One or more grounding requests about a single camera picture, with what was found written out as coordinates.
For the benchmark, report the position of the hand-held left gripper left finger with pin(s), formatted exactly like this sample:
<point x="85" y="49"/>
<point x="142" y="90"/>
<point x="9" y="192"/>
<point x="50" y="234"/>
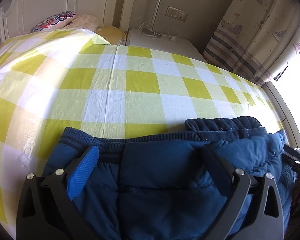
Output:
<point x="83" y="172"/>

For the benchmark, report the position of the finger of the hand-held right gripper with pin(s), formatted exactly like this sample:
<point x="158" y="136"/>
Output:
<point x="296" y="156"/>

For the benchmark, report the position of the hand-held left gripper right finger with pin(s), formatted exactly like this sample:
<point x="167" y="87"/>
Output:
<point x="213" y="171"/>

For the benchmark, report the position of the blue puffer jacket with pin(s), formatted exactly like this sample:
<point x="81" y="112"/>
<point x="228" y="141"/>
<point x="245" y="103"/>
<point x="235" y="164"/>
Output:
<point x="160" y="180"/>

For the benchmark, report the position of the yellow white checkered bed sheet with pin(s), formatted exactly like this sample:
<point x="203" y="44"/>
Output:
<point x="115" y="85"/>

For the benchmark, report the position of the sailboat print curtain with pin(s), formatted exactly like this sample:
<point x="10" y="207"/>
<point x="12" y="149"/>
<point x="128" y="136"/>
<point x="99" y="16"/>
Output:
<point x="260" y="30"/>

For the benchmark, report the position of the white nightstand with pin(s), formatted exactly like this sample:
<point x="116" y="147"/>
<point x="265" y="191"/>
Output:
<point x="170" y="46"/>

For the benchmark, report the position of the yellow pillow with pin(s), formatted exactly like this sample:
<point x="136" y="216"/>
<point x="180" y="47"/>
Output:
<point x="112" y="33"/>

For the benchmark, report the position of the white lamp base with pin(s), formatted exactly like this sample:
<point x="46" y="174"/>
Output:
<point x="151" y="33"/>

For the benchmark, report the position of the pale pink pillow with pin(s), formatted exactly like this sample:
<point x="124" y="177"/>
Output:
<point x="86" y="21"/>

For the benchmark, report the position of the floral patterned pillow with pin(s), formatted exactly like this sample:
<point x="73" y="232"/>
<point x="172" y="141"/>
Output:
<point x="53" y="21"/>

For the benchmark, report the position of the white bed headboard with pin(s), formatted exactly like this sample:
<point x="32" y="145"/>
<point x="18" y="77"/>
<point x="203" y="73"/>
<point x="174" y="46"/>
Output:
<point x="52" y="0"/>

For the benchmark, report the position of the floor lamp pole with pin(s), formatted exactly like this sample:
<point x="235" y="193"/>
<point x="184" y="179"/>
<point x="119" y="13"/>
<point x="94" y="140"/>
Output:
<point x="157" y="2"/>

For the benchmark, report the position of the wall socket panel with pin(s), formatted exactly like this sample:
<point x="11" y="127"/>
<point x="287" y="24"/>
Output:
<point x="176" y="12"/>

